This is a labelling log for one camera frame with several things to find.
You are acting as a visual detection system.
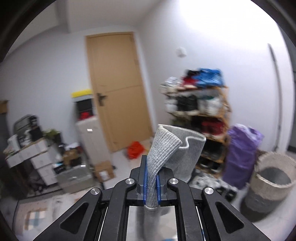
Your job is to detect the grey VLONE hoodie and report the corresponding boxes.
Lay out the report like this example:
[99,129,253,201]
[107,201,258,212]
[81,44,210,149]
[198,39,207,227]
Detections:
[137,125,206,240]

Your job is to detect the cardboard box on floor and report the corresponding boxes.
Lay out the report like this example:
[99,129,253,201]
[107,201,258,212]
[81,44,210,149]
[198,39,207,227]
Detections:
[94,161,115,183]

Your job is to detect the silver aluminium suitcase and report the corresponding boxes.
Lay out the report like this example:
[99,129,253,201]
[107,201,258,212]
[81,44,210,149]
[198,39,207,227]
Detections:
[56,165,95,193]

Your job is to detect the checkered bed blanket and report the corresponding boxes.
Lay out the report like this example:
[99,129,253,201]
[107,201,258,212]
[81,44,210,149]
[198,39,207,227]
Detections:
[14,195,75,235]

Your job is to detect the orange plastic bag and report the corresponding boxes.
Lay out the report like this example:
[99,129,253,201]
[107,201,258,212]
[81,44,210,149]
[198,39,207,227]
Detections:
[127,141,146,160]

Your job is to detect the woven laundry basket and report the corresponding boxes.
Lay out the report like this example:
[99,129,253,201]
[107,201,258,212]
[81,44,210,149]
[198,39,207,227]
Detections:
[240,152,295,222]

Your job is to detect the purple bag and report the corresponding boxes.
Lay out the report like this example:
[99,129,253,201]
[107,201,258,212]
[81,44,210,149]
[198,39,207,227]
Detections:
[223,123,264,189]

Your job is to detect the white desk with drawers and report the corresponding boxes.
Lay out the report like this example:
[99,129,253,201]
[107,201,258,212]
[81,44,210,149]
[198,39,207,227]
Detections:
[6,138,58,186]

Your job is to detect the green plant bouquet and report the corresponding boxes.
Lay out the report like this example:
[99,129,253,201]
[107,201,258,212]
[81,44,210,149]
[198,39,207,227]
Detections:
[43,128,61,143]

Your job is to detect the wooden shoe rack with shoes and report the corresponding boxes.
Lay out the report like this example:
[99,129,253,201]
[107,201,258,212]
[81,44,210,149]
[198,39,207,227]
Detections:
[159,68,232,177]

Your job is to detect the stacked shoe boxes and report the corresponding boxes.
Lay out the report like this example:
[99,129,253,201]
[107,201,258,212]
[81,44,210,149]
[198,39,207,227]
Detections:
[71,89,94,121]

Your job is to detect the tan wooden door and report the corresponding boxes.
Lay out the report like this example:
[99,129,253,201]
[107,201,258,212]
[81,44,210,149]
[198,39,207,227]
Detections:
[86,32,152,152]

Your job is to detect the wall light switch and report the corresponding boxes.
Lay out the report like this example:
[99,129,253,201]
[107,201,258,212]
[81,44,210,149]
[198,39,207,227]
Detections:
[176,47,187,58]

